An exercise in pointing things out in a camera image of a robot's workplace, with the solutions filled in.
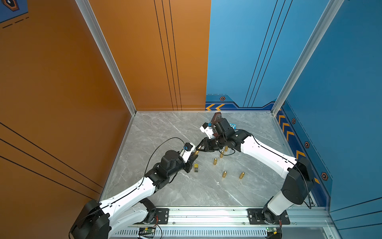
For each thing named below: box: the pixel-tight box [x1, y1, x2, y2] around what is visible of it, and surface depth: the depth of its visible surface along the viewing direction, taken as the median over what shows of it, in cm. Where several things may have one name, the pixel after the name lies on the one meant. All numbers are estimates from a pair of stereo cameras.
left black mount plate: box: [155, 208, 170, 225], surface depth 75 cm
